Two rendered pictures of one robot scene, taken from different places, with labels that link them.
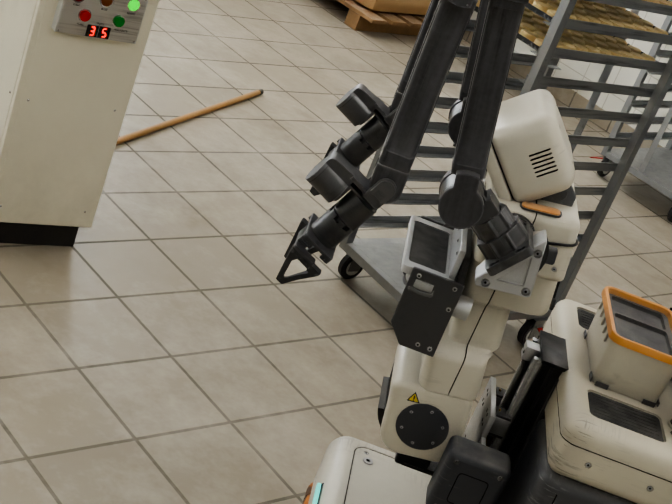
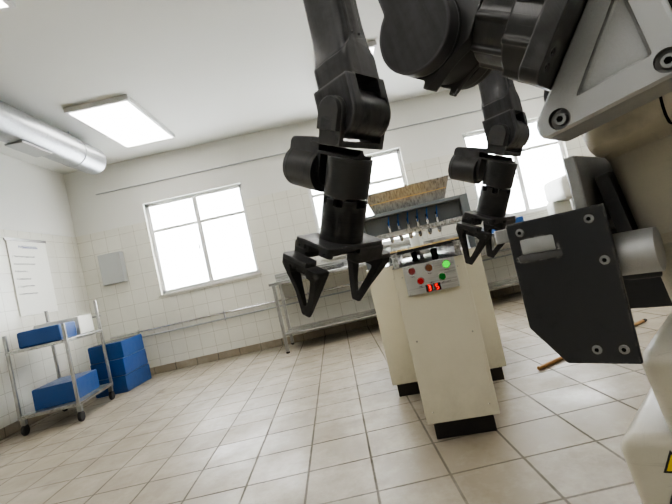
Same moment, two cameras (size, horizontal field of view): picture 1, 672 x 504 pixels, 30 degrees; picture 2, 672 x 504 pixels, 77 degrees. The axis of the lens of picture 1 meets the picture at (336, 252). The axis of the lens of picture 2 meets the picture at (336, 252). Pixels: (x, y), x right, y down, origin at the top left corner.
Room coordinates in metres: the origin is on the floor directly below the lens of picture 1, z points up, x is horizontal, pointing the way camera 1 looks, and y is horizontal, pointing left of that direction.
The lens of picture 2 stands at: (1.63, -0.37, 0.91)
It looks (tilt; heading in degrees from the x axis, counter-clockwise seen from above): 2 degrees up; 48
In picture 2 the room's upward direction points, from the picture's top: 13 degrees counter-clockwise
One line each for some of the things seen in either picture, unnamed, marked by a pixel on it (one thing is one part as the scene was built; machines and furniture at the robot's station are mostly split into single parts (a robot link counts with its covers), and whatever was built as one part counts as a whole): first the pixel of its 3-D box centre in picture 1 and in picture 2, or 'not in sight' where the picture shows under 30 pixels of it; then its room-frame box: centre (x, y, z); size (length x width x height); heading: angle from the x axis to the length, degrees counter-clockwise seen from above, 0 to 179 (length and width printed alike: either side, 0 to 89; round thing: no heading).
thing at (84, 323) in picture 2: not in sight; (65, 328); (2.42, 5.04, 0.90); 0.44 x 0.36 x 0.20; 147
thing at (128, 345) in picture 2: not in sight; (117, 348); (3.00, 5.56, 0.50); 0.60 x 0.40 x 0.20; 51
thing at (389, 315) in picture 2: not in sight; (430, 309); (4.31, 1.68, 0.42); 1.28 x 0.72 x 0.84; 39
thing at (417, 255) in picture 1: (437, 273); (605, 245); (2.23, -0.20, 0.87); 0.28 x 0.16 x 0.22; 2
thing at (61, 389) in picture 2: not in sight; (68, 388); (2.32, 4.89, 0.29); 0.56 x 0.38 x 0.20; 57
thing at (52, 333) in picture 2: not in sight; (48, 334); (2.23, 4.72, 0.88); 0.40 x 0.30 x 0.16; 142
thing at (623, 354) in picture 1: (631, 345); not in sight; (2.25, -0.60, 0.87); 0.23 x 0.15 x 0.11; 2
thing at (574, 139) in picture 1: (567, 137); not in sight; (3.78, -0.54, 0.78); 0.64 x 0.03 x 0.03; 136
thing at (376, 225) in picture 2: not in sight; (414, 233); (3.94, 1.38, 1.01); 0.72 x 0.33 x 0.34; 129
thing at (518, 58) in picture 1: (497, 56); not in sight; (4.06, -0.25, 0.87); 0.64 x 0.03 x 0.03; 136
